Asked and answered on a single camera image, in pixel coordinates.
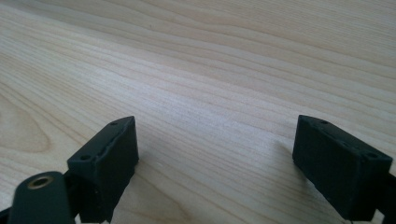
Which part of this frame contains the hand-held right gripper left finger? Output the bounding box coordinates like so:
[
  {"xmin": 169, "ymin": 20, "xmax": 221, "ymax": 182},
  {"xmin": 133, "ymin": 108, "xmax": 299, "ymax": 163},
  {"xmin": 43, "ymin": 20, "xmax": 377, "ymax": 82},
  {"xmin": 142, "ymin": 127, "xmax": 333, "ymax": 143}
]
[{"xmin": 66, "ymin": 116, "xmax": 140, "ymax": 224}]

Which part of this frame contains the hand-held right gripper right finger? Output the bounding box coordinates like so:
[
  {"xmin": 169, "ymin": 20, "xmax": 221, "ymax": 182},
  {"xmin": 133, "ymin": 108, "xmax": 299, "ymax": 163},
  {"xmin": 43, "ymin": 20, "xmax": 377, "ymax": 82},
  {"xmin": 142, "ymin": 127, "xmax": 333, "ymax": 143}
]
[{"xmin": 291, "ymin": 114, "xmax": 394, "ymax": 222}]

